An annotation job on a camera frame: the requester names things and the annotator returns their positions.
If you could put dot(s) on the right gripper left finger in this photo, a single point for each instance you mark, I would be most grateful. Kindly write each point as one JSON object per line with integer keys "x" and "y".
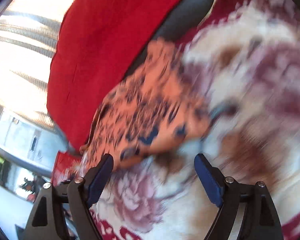
{"x": 47, "y": 220}

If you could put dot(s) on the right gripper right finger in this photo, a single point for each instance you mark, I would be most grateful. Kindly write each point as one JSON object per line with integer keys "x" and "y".
{"x": 260, "y": 219}

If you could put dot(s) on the orange floral blouse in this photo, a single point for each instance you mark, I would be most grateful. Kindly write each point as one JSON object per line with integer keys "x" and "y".
{"x": 152, "y": 111}

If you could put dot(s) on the red egg roll box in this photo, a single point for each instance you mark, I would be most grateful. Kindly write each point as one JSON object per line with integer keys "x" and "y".
{"x": 65, "y": 168}

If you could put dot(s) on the floral plush blanket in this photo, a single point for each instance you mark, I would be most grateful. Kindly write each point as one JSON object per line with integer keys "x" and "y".
{"x": 245, "y": 61}

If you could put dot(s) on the dotted beige curtain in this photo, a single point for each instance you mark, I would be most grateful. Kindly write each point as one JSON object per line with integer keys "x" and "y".
{"x": 29, "y": 32}

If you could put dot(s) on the red fleece blanket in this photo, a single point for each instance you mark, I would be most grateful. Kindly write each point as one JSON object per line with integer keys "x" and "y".
{"x": 98, "y": 41}

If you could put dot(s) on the black leather sofa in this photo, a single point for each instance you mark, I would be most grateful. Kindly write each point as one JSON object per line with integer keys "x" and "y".
{"x": 186, "y": 14}

